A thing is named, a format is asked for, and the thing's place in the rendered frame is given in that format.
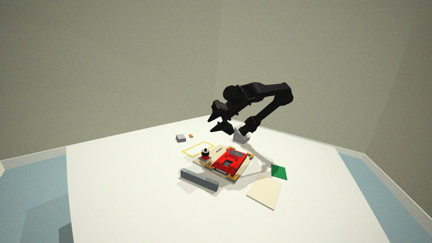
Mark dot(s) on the cream flat square panel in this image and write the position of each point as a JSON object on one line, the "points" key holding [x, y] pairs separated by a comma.
{"points": [[265, 191]]}

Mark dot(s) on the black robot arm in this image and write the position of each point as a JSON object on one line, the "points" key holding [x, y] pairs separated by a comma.
{"points": [[244, 95]]}

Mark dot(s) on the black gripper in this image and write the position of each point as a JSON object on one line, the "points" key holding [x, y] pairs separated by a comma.
{"points": [[224, 126]]}

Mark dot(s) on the black wheel with grey hub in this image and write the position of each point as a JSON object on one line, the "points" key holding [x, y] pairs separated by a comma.
{"points": [[203, 153]]}

